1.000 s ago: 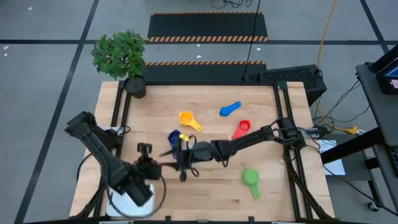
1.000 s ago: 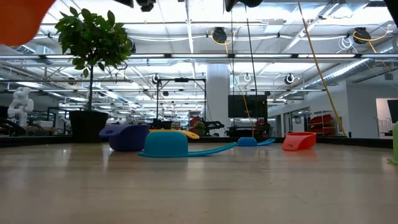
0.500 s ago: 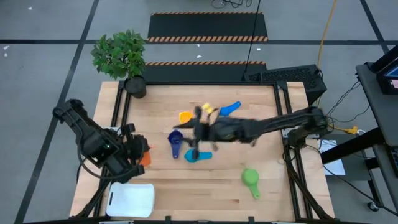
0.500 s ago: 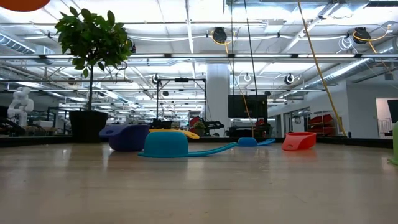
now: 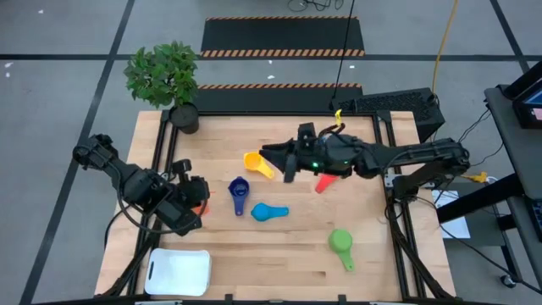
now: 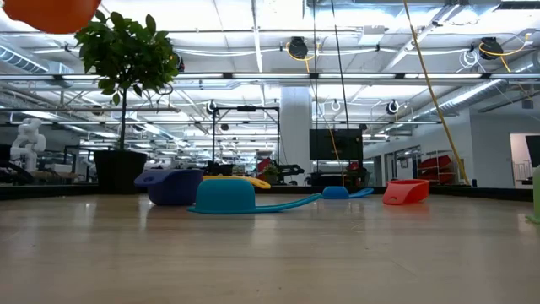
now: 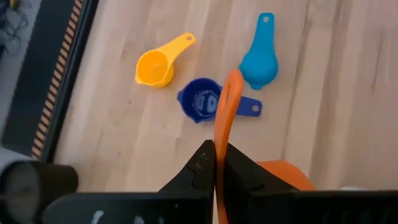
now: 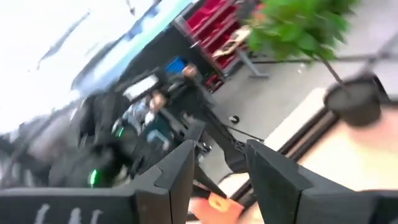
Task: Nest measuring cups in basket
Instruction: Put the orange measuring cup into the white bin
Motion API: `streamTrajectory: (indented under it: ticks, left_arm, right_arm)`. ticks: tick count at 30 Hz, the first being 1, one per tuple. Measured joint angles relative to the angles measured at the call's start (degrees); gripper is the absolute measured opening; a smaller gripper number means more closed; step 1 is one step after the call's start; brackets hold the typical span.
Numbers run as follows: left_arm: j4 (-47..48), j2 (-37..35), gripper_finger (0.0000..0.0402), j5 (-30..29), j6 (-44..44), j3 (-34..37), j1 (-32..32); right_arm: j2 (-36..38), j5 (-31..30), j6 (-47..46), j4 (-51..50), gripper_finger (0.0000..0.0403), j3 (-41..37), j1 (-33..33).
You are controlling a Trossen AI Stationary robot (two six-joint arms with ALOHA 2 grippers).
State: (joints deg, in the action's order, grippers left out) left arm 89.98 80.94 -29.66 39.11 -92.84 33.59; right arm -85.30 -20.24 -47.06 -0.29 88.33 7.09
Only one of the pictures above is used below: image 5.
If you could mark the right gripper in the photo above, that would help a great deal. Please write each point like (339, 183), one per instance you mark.
(330, 156)

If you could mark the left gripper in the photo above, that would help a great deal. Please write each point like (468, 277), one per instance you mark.
(195, 190)

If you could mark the orange measuring cup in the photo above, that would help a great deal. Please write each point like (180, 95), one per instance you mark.
(200, 210)

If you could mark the yellow measuring cup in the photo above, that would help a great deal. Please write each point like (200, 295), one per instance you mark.
(254, 161)

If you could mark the dark purple measuring cup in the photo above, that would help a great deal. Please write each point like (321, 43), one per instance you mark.
(238, 188)

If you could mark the red measuring cup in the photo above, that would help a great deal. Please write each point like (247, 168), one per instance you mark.
(324, 183)

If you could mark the teal measuring cup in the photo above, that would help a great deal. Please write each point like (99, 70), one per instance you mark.
(261, 212)

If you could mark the white plastic basket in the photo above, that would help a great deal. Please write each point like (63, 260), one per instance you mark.
(178, 273)

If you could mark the green measuring cup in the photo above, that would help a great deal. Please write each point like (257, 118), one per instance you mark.
(340, 241)

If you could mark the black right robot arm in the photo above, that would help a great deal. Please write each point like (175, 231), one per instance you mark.
(423, 152)

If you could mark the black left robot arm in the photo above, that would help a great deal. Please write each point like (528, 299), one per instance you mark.
(131, 182)

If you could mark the narrow black hazard-striped mat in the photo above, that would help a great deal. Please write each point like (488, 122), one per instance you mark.
(275, 99)

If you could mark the black plant pot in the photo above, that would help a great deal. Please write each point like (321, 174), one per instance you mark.
(184, 118)

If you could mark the green leafy plant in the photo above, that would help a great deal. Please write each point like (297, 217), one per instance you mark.
(161, 74)

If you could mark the wide black hazard-striped mat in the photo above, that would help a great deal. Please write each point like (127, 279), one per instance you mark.
(281, 36)

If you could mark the white paper sheet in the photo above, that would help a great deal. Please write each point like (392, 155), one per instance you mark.
(459, 226)

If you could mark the black side desk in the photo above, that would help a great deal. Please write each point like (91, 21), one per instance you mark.
(508, 140)

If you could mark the black laptop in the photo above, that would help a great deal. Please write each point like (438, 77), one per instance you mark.
(521, 82)

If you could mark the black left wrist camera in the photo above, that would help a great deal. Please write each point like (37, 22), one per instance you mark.
(182, 166)

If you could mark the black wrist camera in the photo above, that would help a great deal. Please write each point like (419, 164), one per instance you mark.
(306, 132)
(182, 166)

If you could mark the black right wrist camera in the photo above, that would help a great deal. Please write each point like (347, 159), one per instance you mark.
(306, 132)

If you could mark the black metal rig frame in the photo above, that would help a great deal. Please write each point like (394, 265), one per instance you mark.
(275, 113)

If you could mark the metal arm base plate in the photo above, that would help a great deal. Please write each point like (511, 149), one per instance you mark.
(391, 182)

